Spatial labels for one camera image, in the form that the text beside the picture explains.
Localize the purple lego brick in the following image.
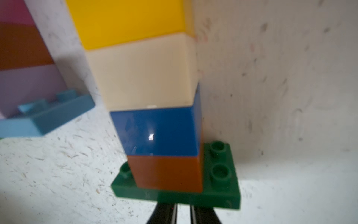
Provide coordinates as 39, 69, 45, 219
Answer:
1, 64, 67, 119

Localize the light blue lego brick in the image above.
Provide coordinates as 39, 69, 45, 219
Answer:
1, 89, 95, 138

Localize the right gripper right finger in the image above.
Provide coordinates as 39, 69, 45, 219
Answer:
190, 205, 221, 224

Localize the yellow lego brick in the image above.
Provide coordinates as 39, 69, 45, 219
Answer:
66, 0, 195, 50

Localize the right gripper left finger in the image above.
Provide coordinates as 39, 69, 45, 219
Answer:
147, 203, 177, 224

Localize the pink lego brick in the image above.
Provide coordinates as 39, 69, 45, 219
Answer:
1, 0, 35, 26

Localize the orange lego brick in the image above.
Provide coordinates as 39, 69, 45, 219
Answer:
127, 141, 204, 193
1, 22, 54, 71

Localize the dark green lego brick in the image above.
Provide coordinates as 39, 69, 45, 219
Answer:
111, 141, 241, 209

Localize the cream lego brick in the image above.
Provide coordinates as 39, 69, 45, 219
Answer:
85, 33, 199, 111

